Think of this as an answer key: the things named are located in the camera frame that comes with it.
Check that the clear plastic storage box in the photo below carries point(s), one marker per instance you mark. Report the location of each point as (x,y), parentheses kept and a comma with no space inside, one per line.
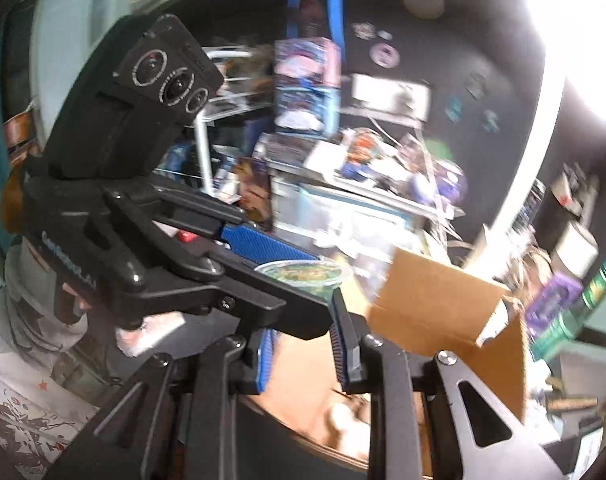
(325,218)

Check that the clear round lidded container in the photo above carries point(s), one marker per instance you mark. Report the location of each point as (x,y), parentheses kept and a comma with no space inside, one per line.
(319,278)

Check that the brown cardboard box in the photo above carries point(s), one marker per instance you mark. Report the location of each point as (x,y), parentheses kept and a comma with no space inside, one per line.
(423,307)

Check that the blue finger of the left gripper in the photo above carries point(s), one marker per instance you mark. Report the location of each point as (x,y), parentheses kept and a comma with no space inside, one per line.
(336,308)
(259,247)

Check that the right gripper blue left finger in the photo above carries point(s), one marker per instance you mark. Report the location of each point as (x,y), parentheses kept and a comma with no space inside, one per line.
(264,358)

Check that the brown plush toy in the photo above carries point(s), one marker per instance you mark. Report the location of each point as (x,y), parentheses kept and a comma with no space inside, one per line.
(254,191)

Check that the grey patterned left sleeve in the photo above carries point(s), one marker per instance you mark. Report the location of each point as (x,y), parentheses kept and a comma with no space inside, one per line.
(46,395)

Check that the white wire shelf rack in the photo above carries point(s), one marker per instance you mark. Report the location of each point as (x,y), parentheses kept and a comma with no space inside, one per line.
(202,158)

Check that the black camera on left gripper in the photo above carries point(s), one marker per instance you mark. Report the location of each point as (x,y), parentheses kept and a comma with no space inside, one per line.
(145,82)

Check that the anime figure box stack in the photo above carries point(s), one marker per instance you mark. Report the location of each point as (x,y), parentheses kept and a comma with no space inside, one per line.
(307,74)

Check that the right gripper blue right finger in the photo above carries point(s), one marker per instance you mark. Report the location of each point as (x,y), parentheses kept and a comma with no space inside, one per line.
(346,351)

